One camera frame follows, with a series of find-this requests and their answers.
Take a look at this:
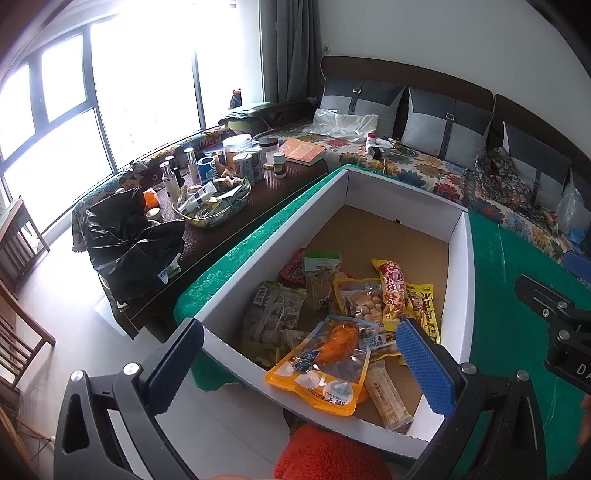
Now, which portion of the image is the clear plastic bag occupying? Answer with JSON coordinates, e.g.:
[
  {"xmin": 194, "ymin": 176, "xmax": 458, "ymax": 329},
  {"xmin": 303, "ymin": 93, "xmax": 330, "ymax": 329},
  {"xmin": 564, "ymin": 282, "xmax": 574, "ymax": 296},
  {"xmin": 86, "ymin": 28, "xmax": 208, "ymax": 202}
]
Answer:
[{"xmin": 555, "ymin": 186, "xmax": 586, "ymax": 232}]

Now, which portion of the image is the clear quail egg packet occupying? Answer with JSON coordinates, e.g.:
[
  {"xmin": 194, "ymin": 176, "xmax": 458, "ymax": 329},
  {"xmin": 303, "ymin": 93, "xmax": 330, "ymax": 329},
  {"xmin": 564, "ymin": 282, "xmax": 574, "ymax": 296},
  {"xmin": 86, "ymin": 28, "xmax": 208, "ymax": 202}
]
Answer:
[{"xmin": 365, "ymin": 331, "xmax": 402, "ymax": 360}]

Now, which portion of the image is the white crumpled plastic sheet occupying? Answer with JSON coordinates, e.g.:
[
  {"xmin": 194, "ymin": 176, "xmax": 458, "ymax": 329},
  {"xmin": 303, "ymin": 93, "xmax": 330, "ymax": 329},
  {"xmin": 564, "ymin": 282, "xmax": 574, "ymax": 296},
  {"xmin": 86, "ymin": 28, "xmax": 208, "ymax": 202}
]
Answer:
[{"xmin": 314, "ymin": 108, "xmax": 379, "ymax": 139}]

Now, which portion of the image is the grey curtain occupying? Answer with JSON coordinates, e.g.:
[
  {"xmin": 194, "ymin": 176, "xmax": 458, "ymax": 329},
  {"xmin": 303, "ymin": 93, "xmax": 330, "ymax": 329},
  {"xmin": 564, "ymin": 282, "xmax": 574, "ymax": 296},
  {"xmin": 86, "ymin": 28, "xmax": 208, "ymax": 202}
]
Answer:
[{"xmin": 265, "ymin": 0, "xmax": 324, "ymax": 102}]

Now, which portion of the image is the white squeeze tube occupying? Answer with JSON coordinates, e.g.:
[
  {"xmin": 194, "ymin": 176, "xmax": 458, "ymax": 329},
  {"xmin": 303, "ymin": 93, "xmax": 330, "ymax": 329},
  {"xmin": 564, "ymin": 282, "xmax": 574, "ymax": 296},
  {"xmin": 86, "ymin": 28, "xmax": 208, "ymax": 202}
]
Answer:
[{"xmin": 178, "ymin": 181, "xmax": 217, "ymax": 214}]

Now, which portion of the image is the clear jar with dark lid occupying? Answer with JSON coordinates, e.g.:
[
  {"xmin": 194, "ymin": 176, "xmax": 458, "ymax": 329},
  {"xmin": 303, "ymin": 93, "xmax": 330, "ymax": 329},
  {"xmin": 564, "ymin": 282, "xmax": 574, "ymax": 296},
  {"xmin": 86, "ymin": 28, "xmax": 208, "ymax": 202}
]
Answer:
[{"xmin": 257, "ymin": 136, "xmax": 280, "ymax": 170}]

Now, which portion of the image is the brown nut snack packet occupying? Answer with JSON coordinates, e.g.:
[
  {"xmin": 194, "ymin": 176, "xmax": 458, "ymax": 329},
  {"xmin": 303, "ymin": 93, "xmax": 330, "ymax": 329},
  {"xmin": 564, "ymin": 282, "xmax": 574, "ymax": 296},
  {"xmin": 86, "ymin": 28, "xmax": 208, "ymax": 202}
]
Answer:
[{"xmin": 239, "ymin": 281, "xmax": 309, "ymax": 367}]

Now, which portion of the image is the wooden chair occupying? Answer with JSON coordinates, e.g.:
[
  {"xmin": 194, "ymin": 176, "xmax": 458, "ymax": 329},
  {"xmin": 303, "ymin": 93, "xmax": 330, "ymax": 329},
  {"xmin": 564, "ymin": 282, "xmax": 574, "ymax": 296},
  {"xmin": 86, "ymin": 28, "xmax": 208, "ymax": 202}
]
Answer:
[
  {"xmin": 0, "ymin": 196, "xmax": 51, "ymax": 287},
  {"xmin": 0, "ymin": 277, "xmax": 56, "ymax": 393}
]

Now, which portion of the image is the window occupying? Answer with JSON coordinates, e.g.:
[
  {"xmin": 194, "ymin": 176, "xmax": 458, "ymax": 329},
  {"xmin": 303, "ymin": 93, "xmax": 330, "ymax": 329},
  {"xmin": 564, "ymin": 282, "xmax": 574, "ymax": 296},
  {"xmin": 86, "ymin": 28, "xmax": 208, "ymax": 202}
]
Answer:
[{"xmin": 0, "ymin": 0, "xmax": 287, "ymax": 232}]

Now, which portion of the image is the white handheld appliance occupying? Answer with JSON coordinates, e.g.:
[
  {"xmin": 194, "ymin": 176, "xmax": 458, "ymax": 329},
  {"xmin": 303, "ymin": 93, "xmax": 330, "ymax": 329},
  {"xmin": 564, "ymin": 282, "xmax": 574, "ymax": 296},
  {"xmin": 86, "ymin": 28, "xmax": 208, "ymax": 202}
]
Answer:
[{"xmin": 367, "ymin": 138, "xmax": 394, "ymax": 161}]

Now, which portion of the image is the yellow cartoon snack packet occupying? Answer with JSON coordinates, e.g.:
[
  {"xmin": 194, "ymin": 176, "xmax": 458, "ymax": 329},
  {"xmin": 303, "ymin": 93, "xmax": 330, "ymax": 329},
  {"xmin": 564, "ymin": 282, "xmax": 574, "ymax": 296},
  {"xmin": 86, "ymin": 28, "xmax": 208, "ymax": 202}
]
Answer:
[{"xmin": 405, "ymin": 282, "xmax": 443, "ymax": 346}]

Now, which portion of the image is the yellow chicken leg packet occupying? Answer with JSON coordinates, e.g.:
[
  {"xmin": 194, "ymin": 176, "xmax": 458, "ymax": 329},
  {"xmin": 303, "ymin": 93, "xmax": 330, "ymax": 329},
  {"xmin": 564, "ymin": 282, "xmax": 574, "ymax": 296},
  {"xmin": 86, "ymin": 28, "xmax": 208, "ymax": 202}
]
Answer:
[{"xmin": 264, "ymin": 315, "xmax": 382, "ymax": 417}]

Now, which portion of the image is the white cardboard box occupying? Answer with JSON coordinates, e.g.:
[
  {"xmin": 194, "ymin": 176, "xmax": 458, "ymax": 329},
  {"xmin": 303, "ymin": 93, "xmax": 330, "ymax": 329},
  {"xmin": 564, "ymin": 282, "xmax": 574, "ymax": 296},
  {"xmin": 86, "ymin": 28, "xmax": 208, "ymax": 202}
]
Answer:
[{"xmin": 191, "ymin": 166, "xmax": 476, "ymax": 460}]

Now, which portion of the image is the person's right hand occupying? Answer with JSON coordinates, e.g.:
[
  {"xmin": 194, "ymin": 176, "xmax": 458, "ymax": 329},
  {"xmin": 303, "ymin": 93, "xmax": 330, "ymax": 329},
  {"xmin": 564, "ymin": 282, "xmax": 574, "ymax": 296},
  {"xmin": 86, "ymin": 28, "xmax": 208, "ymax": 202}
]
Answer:
[{"xmin": 577, "ymin": 394, "xmax": 591, "ymax": 446}]

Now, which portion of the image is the yellow packet of round balls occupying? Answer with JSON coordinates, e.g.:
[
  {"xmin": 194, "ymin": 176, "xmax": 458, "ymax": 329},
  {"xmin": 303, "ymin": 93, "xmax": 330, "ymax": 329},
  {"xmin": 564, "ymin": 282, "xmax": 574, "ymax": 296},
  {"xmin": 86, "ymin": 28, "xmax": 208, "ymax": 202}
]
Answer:
[{"xmin": 332, "ymin": 275, "xmax": 385, "ymax": 326}]

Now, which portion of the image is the red and yellow snack packet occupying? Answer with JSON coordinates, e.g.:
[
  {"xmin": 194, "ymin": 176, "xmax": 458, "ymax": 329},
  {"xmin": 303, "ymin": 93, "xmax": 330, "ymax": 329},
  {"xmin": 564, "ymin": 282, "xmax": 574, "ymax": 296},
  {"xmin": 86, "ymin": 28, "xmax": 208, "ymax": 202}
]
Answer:
[{"xmin": 370, "ymin": 257, "xmax": 408, "ymax": 333}]

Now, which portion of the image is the dark patterned cloth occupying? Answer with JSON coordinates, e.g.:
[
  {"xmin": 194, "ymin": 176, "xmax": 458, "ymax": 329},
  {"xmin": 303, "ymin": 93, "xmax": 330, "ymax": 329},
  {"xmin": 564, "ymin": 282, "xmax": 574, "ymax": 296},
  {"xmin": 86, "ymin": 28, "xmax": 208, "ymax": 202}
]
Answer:
[{"xmin": 475, "ymin": 148, "xmax": 533, "ymax": 209}]

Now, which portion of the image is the glass bowl of sachets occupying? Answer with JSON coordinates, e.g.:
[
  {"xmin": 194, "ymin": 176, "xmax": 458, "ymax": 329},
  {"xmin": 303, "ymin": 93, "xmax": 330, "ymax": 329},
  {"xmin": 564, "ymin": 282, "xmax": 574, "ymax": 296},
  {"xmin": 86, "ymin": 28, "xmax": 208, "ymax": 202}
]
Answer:
[{"xmin": 173, "ymin": 178, "xmax": 253, "ymax": 230}]

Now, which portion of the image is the floral bedsheet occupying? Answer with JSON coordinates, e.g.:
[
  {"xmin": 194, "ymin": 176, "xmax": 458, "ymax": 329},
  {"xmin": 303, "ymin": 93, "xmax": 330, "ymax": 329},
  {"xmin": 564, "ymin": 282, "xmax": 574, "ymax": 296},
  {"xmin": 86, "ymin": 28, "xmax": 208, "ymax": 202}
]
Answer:
[{"xmin": 272, "ymin": 115, "xmax": 573, "ymax": 264}]

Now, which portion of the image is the large white lidded jar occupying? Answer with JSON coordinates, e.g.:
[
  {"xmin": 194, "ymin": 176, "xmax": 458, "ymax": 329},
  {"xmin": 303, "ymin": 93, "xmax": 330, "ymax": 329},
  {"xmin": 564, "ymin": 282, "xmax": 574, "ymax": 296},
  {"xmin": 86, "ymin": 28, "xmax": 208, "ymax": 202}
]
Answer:
[{"xmin": 223, "ymin": 135, "xmax": 254, "ymax": 168}]

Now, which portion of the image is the printed tin can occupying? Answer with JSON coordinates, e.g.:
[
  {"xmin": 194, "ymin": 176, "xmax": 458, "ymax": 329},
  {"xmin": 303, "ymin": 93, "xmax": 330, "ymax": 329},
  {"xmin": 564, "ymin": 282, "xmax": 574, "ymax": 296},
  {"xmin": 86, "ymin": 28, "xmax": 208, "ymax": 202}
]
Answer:
[{"xmin": 232, "ymin": 153, "xmax": 253, "ymax": 182}]

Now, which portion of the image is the green folded cushion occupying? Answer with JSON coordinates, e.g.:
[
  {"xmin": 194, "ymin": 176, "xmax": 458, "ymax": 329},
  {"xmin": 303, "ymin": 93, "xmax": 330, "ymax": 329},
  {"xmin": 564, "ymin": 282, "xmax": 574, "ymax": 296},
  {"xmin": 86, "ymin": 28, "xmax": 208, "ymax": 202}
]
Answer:
[{"xmin": 225, "ymin": 102, "xmax": 274, "ymax": 124}]

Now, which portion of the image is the orange book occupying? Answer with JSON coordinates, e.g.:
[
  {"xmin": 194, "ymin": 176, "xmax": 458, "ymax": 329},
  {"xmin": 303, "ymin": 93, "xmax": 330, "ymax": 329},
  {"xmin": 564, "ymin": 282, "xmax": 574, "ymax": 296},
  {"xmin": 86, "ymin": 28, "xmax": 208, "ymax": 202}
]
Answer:
[{"xmin": 281, "ymin": 138, "xmax": 327, "ymax": 166}]

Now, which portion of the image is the brown headboard panel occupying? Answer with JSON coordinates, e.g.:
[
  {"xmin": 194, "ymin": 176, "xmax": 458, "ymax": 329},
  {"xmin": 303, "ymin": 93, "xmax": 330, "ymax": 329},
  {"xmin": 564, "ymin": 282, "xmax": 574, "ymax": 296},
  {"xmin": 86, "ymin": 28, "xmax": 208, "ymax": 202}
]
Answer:
[{"xmin": 492, "ymin": 95, "xmax": 591, "ymax": 171}]

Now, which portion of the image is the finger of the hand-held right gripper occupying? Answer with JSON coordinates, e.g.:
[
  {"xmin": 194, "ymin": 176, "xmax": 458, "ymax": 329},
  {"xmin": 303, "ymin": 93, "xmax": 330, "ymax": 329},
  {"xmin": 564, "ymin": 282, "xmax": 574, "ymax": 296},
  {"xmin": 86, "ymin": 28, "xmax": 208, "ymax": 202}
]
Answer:
[
  {"xmin": 515, "ymin": 274, "xmax": 591, "ymax": 326},
  {"xmin": 562, "ymin": 251, "xmax": 591, "ymax": 278}
]

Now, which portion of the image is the cream snack bar packet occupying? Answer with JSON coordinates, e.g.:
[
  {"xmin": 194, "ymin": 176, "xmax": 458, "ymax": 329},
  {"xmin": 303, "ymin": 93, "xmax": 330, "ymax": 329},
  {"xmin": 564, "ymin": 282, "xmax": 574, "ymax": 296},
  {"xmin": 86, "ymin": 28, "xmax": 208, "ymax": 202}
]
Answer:
[{"xmin": 364, "ymin": 359, "xmax": 414, "ymax": 432}]

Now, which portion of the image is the black plastic bag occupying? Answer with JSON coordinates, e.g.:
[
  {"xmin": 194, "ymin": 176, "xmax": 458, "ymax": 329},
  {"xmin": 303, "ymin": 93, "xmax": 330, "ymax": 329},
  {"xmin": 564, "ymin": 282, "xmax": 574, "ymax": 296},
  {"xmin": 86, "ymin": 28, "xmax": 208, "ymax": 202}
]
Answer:
[{"xmin": 81, "ymin": 187, "xmax": 186, "ymax": 306}]

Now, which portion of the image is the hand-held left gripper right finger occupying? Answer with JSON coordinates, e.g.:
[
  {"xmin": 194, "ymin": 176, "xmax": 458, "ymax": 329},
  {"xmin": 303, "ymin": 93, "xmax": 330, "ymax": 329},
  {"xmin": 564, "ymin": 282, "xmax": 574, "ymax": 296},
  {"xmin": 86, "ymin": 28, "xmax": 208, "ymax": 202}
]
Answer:
[{"xmin": 396, "ymin": 318, "xmax": 548, "ymax": 480}]

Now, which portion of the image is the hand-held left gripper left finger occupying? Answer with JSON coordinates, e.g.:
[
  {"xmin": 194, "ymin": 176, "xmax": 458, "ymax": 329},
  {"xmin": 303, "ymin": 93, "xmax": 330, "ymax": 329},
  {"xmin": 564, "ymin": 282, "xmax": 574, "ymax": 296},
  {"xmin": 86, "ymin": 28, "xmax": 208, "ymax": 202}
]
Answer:
[{"xmin": 53, "ymin": 318, "xmax": 205, "ymax": 480}]

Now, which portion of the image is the green tablecloth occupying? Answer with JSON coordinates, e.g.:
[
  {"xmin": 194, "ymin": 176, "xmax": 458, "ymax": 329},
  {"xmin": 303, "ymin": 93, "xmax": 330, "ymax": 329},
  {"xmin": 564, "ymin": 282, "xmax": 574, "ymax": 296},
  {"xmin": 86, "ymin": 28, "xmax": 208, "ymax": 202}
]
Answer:
[{"xmin": 174, "ymin": 166, "xmax": 591, "ymax": 480}]

